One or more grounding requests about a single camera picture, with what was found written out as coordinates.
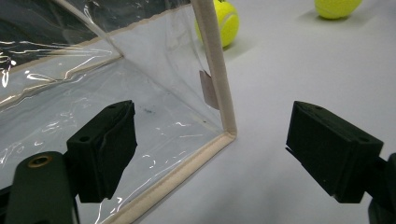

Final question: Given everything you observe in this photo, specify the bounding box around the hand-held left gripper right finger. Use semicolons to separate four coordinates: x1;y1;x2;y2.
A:
285;100;385;204

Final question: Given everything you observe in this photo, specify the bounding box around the clear plastic bag beige trim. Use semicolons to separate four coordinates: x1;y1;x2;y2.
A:
0;0;238;224

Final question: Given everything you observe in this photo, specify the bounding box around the yellow tennis ball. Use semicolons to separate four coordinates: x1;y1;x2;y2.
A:
194;0;241;49
314;0;363;21

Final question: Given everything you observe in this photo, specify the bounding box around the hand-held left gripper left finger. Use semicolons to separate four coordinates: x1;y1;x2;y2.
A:
65;100;138;203

